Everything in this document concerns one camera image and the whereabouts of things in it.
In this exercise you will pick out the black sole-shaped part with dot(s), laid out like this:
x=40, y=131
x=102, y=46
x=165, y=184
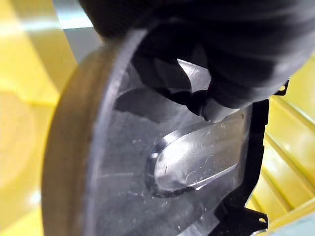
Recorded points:
x=118, y=152

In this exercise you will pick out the yellow shelf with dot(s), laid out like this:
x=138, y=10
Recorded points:
x=22, y=103

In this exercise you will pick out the yellow ribbed plastic box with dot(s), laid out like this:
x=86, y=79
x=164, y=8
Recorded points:
x=290, y=157

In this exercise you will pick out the grey metal shelf beam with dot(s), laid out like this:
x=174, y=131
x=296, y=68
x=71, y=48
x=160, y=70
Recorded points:
x=78, y=39

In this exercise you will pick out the left robot hand black cloth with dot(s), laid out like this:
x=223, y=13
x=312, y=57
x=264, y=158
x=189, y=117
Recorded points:
x=246, y=49

